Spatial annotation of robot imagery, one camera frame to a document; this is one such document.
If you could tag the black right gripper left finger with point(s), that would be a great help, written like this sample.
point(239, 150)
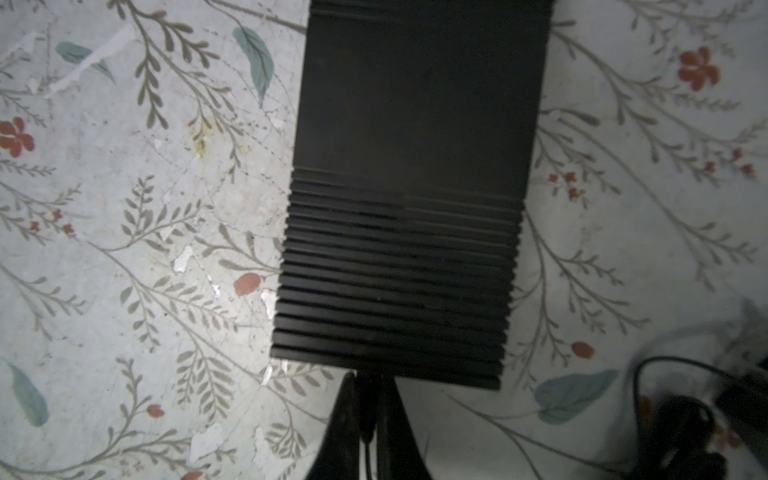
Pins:
point(338, 457)

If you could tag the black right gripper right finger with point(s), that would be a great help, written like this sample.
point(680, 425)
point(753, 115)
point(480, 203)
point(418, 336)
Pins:
point(397, 453)

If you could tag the black ribbed network switch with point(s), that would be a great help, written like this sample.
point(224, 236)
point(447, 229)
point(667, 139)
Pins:
point(414, 141)

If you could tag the small black power adapter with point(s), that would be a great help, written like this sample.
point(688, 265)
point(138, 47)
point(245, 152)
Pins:
point(675, 442)

